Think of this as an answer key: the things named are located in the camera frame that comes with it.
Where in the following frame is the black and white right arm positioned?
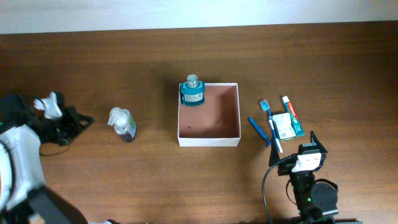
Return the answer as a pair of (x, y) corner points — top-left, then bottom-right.
(262, 131), (338, 223)

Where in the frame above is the blue Listerine mouthwash bottle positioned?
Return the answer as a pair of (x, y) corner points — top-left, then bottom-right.
(180, 74), (205, 106)

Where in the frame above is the green Colgate toothpaste tube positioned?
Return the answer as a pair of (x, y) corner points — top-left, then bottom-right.
(282, 96), (305, 137)

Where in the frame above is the blue and white toothbrush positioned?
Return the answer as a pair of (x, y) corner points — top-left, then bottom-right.
(260, 100), (283, 153)

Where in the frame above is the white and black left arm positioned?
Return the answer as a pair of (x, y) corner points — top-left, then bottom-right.
(1, 91), (94, 224)

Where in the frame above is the blue disposable razor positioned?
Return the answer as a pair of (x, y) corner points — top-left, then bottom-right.
(248, 117), (271, 147)

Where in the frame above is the green and white soap packet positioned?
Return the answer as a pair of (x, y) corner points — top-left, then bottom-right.
(272, 113), (296, 141)

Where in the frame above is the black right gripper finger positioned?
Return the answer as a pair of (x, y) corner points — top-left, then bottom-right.
(269, 140), (280, 167)
(310, 131), (327, 153)

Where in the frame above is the white cardboard box, pink inside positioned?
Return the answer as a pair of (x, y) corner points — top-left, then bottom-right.
(177, 83), (241, 147)

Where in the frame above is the clear pump soap bottle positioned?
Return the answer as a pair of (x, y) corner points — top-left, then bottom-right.
(108, 107), (137, 142)

